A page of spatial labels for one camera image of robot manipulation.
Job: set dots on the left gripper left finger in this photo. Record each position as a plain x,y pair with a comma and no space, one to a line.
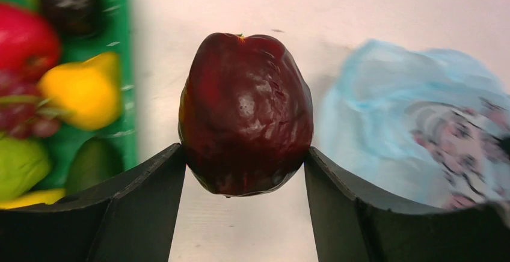
130,217

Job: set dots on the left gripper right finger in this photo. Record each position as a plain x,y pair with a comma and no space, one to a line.
354,220

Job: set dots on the green avocado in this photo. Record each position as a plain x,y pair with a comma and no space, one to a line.
95,161

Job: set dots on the light blue plastic bag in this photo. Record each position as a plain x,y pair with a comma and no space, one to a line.
431,126

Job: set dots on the red grape bunch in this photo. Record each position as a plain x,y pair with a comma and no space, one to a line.
24,112

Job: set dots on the dark red apple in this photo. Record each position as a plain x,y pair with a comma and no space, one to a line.
245,115

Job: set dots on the green lime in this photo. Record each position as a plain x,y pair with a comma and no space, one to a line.
24,163

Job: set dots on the yellow pear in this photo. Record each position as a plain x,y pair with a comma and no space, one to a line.
87,93

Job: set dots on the green plastic tray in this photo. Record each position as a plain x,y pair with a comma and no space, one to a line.
63,146

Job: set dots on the dark purple plum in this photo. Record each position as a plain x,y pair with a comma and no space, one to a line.
79,18

